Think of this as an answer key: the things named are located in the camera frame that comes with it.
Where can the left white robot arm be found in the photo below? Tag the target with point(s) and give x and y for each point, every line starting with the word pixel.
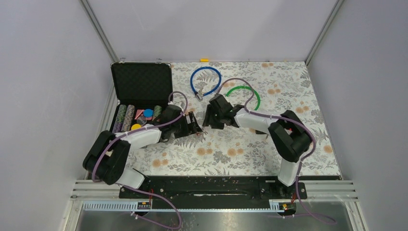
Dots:
pixel 106 160

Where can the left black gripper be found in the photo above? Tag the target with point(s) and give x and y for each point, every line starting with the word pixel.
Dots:
pixel 190 128

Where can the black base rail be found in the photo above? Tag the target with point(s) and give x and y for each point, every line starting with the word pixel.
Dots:
pixel 222 192

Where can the floral table mat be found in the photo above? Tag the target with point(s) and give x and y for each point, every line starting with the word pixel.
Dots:
pixel 238 151

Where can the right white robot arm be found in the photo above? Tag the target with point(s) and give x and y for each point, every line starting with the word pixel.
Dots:
pixel 289 135

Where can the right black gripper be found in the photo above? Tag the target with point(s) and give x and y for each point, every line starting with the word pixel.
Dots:
pixel 209 119

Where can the green cable lock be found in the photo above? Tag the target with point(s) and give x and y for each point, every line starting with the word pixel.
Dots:
pixel 247 88

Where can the black poker chip case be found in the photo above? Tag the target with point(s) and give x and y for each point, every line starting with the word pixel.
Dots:
pixel 143 85

